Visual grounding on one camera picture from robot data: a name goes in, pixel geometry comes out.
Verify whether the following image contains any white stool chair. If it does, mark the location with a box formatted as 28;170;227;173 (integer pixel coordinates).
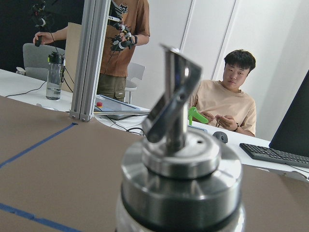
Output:
125;62;145;104

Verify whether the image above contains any teach pendant tablet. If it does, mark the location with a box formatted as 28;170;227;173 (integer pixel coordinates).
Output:
94;95;150;120

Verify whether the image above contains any seated person beige shirt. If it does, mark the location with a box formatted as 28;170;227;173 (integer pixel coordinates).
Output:
188;49;256;137

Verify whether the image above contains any black computer monitor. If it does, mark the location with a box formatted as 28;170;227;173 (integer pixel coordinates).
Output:
269;74;309;157

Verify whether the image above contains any black keyboard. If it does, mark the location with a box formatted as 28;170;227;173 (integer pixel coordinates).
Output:
239;143;309;168

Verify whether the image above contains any clear water bottle black lid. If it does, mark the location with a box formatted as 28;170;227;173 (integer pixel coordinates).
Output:
46;51;65;101

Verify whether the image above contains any aluminium frame post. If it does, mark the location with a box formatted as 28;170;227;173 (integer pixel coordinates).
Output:
70;0;111;122

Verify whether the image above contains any grey office chair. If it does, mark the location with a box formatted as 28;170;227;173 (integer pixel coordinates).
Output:
23;43;65;81

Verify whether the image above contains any black computer mouse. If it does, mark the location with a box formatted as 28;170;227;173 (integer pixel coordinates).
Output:
213;131;228;144

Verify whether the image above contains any standing person brown shirt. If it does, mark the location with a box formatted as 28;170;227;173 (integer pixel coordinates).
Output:
32;0;151;103

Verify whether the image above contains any green grabber tool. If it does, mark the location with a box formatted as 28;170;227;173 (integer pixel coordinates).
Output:
188;107;209;126

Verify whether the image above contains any glass sauce bottle steel spout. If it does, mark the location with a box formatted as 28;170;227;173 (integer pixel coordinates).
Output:
116;46;246;232

